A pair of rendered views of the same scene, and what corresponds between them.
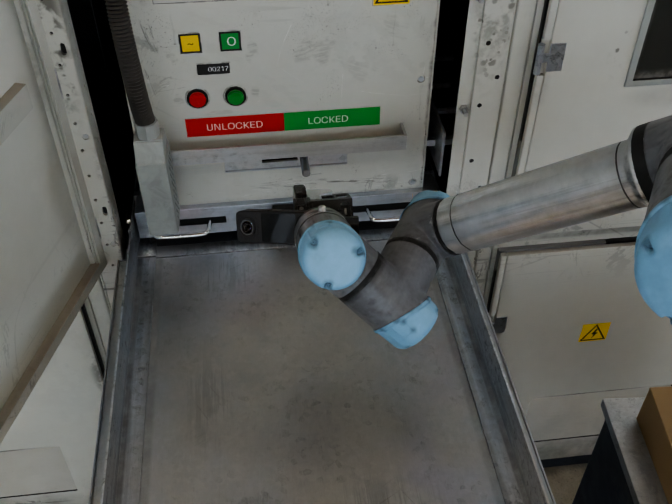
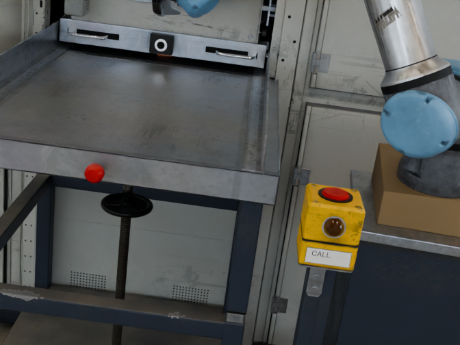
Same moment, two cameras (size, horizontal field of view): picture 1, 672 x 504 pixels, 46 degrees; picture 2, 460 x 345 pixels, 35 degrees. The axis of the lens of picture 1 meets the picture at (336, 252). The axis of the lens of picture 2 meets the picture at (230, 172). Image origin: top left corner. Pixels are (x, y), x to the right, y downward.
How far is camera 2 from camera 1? 97 cm
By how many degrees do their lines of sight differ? 22
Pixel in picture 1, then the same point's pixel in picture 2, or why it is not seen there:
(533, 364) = not seen: hidden behind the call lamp
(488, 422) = (252, 123)
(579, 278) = (366, 142)
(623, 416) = (362, 176)
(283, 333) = (133, 82)
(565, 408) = not seen: hidden behind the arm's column
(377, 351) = (192, 96)
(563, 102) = not seen: outside the picture
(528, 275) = (327, 129)
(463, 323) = (259, 99)
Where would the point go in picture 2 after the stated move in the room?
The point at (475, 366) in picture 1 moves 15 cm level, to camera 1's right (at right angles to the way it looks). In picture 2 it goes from (257, 110) to (325, 121)
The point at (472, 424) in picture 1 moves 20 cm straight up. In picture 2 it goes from (240, 124) to (254, 26)
